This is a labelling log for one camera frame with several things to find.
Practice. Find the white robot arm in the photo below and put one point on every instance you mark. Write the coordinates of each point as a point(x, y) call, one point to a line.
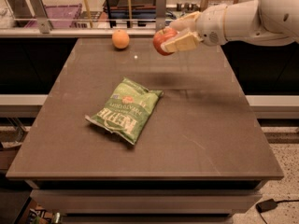
point(257, 22)

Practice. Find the black power adapter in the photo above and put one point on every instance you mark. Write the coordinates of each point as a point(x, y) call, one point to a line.
point(266, 205)

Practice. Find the grey metal bracket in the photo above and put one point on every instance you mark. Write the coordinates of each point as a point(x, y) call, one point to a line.
point(160, 14)
point(42, 19)

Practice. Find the red apple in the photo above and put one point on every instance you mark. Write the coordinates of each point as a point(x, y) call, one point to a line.
point(162, 36)

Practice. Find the purple plastic crate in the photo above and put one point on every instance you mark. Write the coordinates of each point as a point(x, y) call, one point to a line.
point(64, 16)

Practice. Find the green Kettle chips bag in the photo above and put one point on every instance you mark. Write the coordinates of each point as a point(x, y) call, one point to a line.
point(127, 110)

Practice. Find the grey metal bracket left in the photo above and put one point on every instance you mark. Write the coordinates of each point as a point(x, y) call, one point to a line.
point(42, 19)

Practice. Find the grey table drawer unit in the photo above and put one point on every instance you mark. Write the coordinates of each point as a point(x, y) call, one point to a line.
point(207, 206)

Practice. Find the grey metal bracket centre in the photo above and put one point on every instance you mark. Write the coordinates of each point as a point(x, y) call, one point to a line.
point(160, 14)

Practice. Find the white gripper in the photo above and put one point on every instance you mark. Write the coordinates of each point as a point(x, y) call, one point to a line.
point(211, 24)

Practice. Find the orange fruit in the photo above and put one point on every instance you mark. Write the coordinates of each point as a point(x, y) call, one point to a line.
point(120, 39)

